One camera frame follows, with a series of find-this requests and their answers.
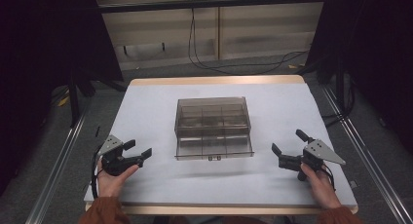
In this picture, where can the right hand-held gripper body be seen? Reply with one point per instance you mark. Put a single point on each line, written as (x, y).
(319, 152)

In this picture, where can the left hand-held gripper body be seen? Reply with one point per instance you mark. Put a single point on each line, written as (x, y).
(113, 160)

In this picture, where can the clear plastic compartment box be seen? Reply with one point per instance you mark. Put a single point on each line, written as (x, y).
(212, 126)

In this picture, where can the person's left hand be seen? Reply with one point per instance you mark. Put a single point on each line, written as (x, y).
(108, 185)

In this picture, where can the person's right hand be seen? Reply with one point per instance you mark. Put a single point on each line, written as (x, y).
(321, 188)

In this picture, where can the white table mat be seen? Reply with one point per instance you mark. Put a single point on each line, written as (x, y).
(156, 113)

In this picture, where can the small yellow floor tape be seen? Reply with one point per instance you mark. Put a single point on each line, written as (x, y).
(292, 67)

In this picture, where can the black metal stand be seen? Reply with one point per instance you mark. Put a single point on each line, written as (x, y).
(74, 100)

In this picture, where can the black curtain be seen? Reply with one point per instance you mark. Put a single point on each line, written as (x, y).
(376, 48)
(48, 39)

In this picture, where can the metal floor rail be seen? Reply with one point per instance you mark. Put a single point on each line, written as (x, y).
(367, 152)
(55, 175)

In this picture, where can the black horizontal frame bar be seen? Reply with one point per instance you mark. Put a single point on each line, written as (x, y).
(211, 4)

